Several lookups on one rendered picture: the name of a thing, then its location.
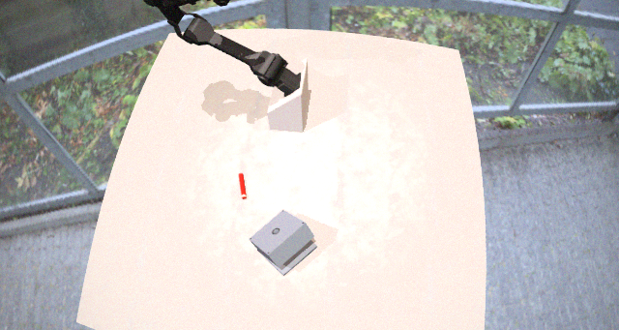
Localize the red peg with white band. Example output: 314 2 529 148
238 173 246 199

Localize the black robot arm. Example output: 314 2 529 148
143 0 301 97

